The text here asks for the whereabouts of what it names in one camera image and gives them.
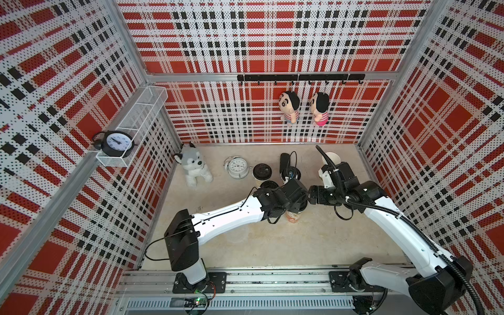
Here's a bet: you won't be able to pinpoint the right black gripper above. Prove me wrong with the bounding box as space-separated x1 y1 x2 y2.
304 185 345 207

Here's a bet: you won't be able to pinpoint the black cup lid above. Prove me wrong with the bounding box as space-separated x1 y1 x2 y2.
281 166 301 184
260 181 279 189
253 164 272 181

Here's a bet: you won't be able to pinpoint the paper cup red flowers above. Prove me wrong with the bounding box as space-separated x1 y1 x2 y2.
286 211 301 223

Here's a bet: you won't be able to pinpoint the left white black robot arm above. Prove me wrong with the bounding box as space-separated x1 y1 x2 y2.
164 178 308 292

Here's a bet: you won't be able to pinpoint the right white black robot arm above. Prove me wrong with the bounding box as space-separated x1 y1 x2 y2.
308 161 485 314

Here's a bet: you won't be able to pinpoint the black glasses case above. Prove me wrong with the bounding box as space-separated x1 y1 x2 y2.
280 153 291 179

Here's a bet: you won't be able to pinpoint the white twin-bell alarm clock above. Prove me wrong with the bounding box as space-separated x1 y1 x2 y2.
224 156 250 179

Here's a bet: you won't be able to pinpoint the hanging doll pink shirt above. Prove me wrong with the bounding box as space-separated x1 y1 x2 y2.
309 92 329 127

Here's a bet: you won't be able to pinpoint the grey husky plush toy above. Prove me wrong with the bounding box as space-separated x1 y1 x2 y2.
174 143 213 188

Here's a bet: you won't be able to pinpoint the hanging boy doll striped shirt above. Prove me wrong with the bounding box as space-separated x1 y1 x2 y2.
279 91 300 124

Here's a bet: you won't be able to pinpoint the black alarm clock on shelf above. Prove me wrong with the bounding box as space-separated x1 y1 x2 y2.
92 131 135 158

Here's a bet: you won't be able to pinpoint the black wall hook rail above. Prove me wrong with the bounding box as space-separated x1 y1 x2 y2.
237 73 366 83

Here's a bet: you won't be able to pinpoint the green circuit board with wires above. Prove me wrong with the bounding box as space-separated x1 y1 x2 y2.
170 291 217 315

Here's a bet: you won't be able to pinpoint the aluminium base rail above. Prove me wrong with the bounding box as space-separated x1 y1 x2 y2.
110 265 422 314

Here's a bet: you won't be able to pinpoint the white wire wall shelf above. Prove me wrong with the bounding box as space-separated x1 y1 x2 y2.
97 86 167 168

